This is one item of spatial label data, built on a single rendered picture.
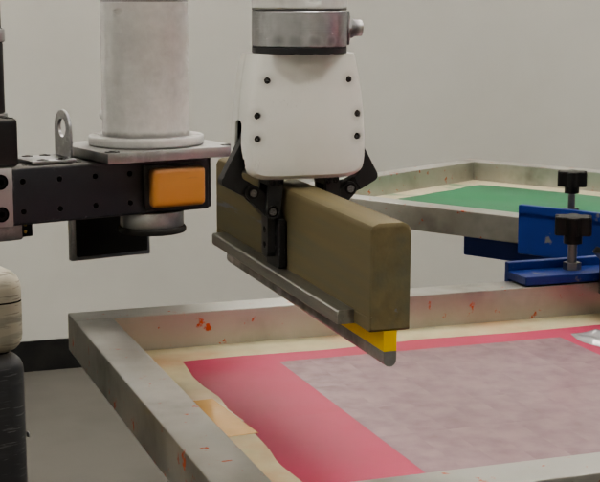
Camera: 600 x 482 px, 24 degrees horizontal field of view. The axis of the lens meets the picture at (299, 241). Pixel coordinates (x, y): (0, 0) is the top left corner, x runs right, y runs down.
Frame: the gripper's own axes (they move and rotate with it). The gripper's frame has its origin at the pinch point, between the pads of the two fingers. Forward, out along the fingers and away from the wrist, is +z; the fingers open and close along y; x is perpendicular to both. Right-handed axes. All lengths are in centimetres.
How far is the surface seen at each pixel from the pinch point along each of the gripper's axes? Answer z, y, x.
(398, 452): 14.5, -3.8, 12.0
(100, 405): 113, -46, -328
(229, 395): 14.7, 3.8, -7.2
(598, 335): 14.3, -37.0, -14.4
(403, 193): 16, -62, -121
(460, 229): 14, -52, -77
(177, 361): 14.8, 5.1, -20.0
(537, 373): 14.6, -24.8, -4.8
